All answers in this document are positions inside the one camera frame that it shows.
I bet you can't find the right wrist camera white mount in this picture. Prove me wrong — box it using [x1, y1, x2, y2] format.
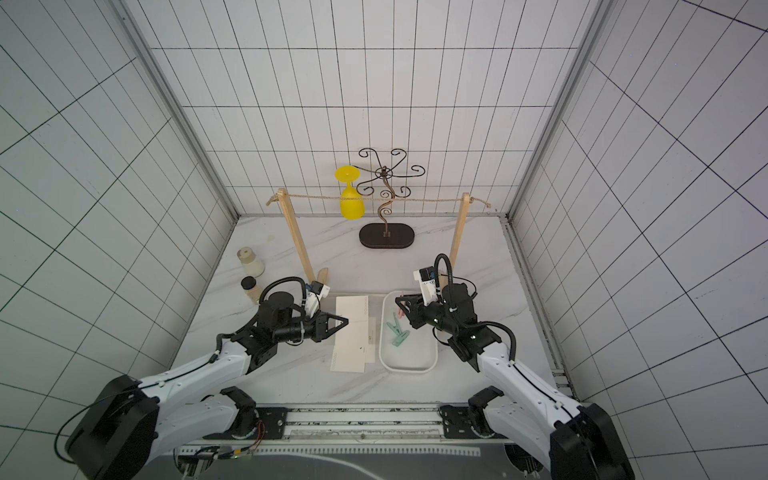
[413, 266, 438, 305]

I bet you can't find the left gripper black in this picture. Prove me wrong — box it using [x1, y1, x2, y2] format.
[275, 310, 349, 342]

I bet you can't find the small bottle black cap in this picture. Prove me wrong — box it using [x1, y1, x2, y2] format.
[240, 276, 262, 305]

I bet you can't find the black wire scroll stand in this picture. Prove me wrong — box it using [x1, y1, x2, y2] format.
[356, 147, 426, 250]

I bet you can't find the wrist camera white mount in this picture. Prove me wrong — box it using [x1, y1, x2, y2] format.
[413, 266, 438, 305]
[305, 281, 330, 318]

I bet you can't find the aluminium mounting rail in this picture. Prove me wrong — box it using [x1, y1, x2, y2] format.
[119, 371, 607, 458]

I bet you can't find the teal clothespin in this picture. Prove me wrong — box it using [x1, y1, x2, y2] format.
[391, 331, 410, 347]
[385, 319, 406, 337]

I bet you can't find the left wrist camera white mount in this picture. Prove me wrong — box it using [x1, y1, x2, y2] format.
[305, 281, 330, 318]

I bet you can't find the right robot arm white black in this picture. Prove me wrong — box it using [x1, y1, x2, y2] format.
[395, 253, 635, 479]

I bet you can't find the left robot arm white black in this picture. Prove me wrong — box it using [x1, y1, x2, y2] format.
[53, 276, 349, 479]

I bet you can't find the wooden string rack frame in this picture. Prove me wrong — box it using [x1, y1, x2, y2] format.
[266, 188, 490, 281]

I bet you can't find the jute string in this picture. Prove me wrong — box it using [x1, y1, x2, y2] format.
[266, 191, 492, 210]

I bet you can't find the white plastic tray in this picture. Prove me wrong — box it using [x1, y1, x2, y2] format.
[378, 291, 438, 374]

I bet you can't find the small beige jar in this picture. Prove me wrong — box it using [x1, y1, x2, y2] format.
[237, 247, 265, 278]

